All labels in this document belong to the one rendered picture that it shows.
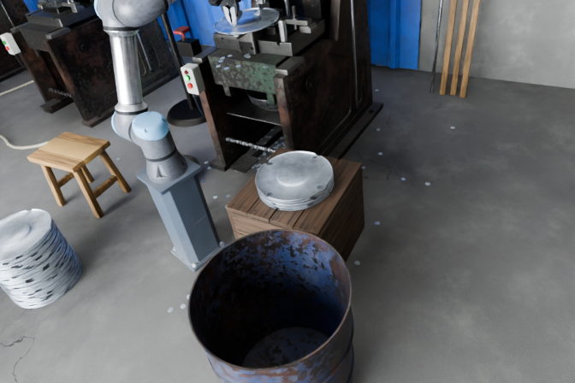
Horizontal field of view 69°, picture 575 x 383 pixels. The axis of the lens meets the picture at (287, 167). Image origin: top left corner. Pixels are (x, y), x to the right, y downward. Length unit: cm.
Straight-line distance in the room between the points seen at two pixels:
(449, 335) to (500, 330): 16
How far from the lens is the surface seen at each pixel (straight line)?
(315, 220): 144
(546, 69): 300
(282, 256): 132
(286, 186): 152
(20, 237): 199
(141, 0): 147
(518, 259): 186
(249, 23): 190
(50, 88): 369
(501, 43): 296
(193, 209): 171
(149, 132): 152
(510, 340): 164
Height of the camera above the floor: 136
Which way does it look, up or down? 37 degrees down
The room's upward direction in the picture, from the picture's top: 10 degrees counter-clockwise
